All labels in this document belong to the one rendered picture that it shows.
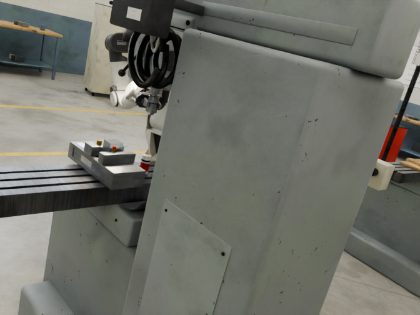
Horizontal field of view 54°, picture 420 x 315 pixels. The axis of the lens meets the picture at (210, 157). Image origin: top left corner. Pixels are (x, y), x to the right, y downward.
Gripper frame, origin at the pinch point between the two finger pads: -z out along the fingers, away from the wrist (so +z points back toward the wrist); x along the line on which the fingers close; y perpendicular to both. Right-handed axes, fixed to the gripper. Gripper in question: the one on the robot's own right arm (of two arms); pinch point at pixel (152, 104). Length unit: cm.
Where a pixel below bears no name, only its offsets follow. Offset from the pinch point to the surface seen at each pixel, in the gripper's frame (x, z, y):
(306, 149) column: 14, -88, -14
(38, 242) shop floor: -31, 92, 124
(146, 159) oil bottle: 1.8, -2.1, 23.4
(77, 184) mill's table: -26.8, -19.2, 30.2
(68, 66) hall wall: 16, 811, 118
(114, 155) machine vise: -14.1, -12.6, 19.9
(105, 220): -13, -14, 47
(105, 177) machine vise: -16.9, -17.8, 27.1
